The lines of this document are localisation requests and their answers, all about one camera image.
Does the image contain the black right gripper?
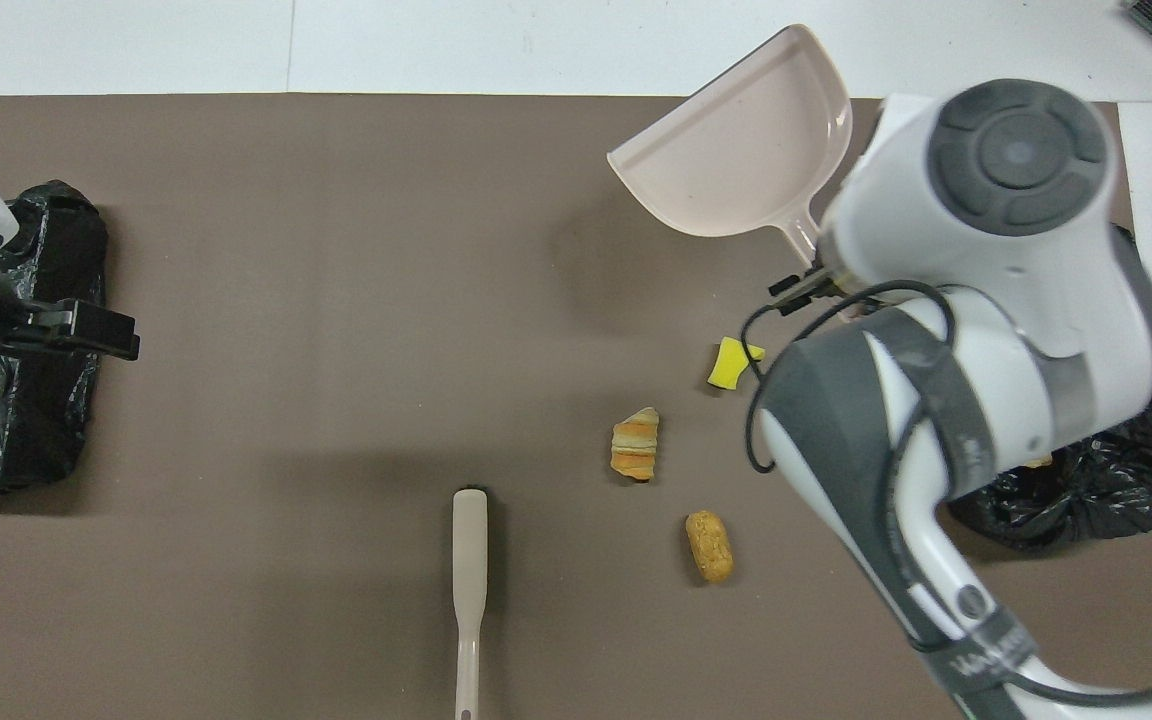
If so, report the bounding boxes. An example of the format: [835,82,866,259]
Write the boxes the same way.
[769,262,849,319]

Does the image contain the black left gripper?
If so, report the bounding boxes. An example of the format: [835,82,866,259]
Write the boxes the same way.
[0,298,142,362]

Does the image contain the plain yellow sponge piece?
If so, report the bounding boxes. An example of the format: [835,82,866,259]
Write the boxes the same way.
[706,336,767,393]

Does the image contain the beige plastic dustpan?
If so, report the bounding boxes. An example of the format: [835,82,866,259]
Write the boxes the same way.
[607,24,855,269]

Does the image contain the brown toy bread roll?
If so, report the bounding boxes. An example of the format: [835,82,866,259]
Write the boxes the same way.
[684,510,736,586]

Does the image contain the beige brush with black bristles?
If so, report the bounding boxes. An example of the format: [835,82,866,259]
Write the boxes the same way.
[452,487,490,720]

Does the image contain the black bag-lined bin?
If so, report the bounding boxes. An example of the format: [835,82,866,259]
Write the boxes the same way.
[0,180,109,498]
[946,225,1152,553]

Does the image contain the brown table mat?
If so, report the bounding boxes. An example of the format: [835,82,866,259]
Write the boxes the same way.
[0,93,1152,720]

